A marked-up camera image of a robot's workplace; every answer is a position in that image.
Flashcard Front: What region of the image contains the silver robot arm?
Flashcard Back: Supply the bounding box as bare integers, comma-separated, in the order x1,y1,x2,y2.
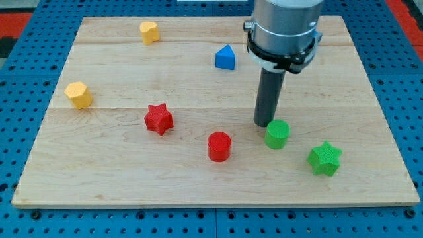
243,0,323,74

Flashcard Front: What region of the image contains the blue triangle block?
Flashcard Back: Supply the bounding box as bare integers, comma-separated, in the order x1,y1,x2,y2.
215,44,236,70

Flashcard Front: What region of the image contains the red star block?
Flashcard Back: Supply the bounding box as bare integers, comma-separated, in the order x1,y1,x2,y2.
144,103,174,136

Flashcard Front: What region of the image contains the green cylinder block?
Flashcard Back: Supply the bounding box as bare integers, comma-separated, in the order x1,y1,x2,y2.
264,120,291,149

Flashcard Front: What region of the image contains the yellow heart block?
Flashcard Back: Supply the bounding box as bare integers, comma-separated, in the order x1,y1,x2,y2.
139,21,160,45

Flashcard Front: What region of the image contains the red cylinder block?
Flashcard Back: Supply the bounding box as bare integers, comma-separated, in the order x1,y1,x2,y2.
207,131,232,162

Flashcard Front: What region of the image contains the yellow hexagon block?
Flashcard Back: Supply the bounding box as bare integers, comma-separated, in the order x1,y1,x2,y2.
64,81,93,110

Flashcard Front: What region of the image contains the green star block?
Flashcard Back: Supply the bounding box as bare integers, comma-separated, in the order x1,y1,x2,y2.
307,141,342,177

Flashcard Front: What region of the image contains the wooden board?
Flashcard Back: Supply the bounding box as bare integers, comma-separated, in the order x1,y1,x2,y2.
12,16,420,209

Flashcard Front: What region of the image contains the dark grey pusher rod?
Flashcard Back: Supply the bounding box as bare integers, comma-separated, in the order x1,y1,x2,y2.
254,69,285,127

